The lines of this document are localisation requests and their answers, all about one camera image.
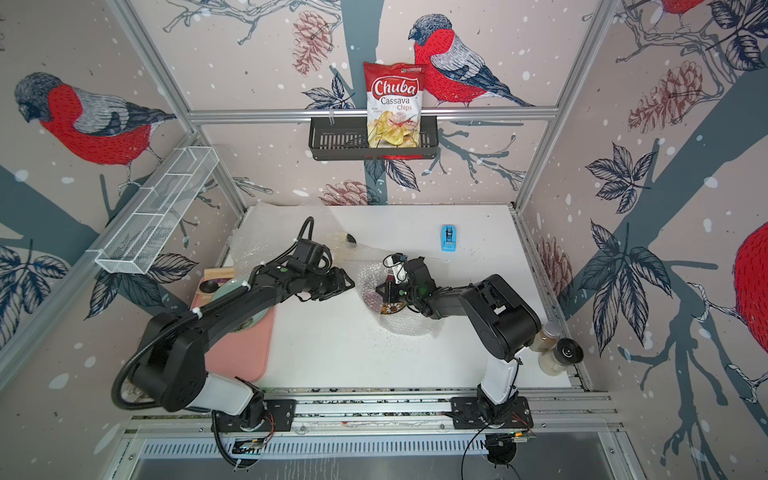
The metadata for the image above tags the black lid spice jar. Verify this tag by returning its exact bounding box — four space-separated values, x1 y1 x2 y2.
538 338 584 376

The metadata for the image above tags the black wire wall basket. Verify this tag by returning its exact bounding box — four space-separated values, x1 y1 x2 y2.
308 116 439 161

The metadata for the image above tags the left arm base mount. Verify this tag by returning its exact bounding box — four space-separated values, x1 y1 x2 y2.
212 399 297 433

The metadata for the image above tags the clear bubble wrap sheet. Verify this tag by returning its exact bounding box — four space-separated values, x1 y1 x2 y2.
348 260 442 338

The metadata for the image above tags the white wire mesh shelf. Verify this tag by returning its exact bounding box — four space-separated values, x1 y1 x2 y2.
95 146 219 274

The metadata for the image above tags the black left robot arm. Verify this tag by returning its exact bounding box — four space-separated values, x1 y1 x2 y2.
111 217 354 416

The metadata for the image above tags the blue tape dispenser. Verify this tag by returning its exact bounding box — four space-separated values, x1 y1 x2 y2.
440 225 457 252

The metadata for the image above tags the Chuba cassava chips bag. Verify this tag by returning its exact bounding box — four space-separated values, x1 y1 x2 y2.
363 62 426 150

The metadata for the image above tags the stack of bubble wrap sheets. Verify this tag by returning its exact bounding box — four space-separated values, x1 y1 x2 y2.
230 204 353 280

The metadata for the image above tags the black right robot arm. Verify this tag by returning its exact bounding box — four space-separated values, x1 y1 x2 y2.
376 253 542 407

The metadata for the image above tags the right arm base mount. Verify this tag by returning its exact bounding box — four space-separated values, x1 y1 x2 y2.
445 395 533 430

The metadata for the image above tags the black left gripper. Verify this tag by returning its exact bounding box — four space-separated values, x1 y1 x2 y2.
306 266 360 299

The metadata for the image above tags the cream plate with dark spot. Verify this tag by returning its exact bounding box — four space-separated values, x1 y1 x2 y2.
332 232 357 250

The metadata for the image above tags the mint green floral plate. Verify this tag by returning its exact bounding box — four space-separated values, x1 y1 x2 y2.
211 279 269 333

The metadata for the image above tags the brown spice jar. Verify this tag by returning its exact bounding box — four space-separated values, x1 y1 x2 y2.
529 322 563 352

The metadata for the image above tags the pink plastic tray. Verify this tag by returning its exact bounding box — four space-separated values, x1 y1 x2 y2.
191 291 275 383

